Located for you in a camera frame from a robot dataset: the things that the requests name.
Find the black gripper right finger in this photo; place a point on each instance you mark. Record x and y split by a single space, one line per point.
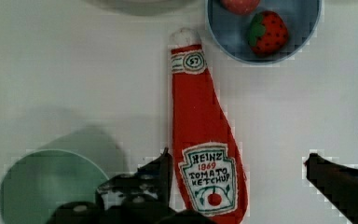
337 183

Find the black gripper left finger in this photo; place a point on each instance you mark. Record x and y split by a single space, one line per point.
138 198

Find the felt Heinz ketchup bottle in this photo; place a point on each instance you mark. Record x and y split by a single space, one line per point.
207 161

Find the green cup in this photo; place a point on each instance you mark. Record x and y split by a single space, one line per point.
65 170

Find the felt strawberry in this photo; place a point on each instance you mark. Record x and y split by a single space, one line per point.
267 33

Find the blue bowl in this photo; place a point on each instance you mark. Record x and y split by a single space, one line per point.
229 31

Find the red felt fruit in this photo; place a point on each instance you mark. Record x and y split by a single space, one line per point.
240 7

